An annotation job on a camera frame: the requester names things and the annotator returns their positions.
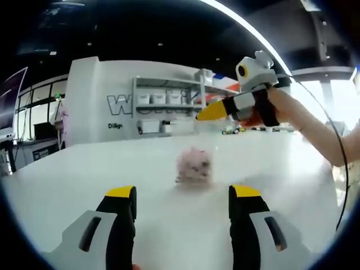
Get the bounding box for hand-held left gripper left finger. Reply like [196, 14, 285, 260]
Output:
[52, 184, 138, 270]

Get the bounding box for small yellow-green toy items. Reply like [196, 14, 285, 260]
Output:
[222, 126, 245, 135]

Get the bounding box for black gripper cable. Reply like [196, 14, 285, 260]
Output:
[268, 58, 351, 234]

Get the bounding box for curved ceiling light strip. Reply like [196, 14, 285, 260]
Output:
[196, 0, 295, 78]

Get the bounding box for white-framed computer screen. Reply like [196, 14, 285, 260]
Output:
[0, 66, 29, 140]

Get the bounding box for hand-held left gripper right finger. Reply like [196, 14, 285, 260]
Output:
[228, 184, 313, 270]

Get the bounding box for grey labelled equipment cabinet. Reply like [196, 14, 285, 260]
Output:
[31, 145, 61, 163]

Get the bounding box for grey metal shelving unit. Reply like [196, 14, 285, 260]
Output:
[132, 69, 240, 136]

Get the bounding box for black monitor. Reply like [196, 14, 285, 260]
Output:
[33, 122, 57, 140]

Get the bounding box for clear resealable bag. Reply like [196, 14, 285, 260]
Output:
[174, 116, 223, 186]

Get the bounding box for rows of white storage bins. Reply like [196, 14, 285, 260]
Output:
[136, 69, 217, 134]

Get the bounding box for person's right hand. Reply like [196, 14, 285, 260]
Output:
[265, 86, 302, 129]

